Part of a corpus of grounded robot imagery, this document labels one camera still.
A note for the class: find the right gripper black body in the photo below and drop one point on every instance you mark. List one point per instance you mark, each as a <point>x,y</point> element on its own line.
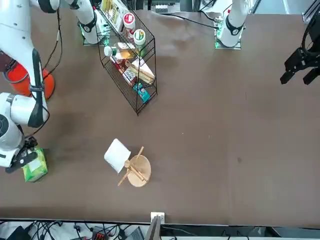
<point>30,157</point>

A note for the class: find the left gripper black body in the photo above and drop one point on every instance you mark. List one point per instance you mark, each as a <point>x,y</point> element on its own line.
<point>313,58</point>

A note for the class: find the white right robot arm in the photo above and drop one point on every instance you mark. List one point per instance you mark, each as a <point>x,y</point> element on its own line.
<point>15,37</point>

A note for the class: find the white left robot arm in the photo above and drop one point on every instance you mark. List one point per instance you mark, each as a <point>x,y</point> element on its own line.
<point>235,17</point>

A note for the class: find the green tissue pack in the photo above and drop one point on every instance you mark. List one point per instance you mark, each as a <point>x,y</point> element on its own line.
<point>41,175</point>

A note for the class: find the orange round bin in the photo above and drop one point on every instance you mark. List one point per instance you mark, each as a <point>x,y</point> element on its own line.
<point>48,85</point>

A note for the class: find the large black power brick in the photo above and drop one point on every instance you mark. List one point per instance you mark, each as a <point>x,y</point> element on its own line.
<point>17,233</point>

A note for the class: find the red black plug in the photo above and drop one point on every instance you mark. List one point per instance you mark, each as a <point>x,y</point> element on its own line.
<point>98,233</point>

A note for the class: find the wooden mug tree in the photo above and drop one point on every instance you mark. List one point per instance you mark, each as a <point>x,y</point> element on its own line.
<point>140,172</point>

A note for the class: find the red white cookie box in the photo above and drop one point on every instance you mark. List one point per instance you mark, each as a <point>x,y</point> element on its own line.
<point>122,67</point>

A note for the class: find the teal snack packet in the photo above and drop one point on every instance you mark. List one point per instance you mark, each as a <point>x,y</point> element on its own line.
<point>142,93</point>

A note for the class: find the grey power adapter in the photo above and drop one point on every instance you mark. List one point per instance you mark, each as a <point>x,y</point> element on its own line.
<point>137,233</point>

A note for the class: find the white cap drink bottle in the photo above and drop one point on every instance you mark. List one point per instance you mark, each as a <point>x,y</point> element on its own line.
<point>108,50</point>

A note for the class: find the wrapped triangle sandwich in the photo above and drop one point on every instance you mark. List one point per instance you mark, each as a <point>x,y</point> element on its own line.
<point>143,70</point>

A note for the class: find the small printed snack box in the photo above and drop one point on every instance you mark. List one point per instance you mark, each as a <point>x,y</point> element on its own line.
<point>125,46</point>

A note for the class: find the green lid white jar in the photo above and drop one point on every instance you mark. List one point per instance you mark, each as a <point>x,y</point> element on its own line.
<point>139,36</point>

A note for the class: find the long yellow white box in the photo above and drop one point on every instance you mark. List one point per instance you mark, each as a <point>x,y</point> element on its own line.
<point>110,12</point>

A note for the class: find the red lid white jar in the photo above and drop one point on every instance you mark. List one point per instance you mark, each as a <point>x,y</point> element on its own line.
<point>129,18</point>

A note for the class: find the aluminium frame profile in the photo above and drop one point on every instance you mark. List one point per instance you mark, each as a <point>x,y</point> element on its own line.
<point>308,15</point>

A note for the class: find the aluminium camera post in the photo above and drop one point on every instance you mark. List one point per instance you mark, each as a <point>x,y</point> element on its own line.
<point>155,217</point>

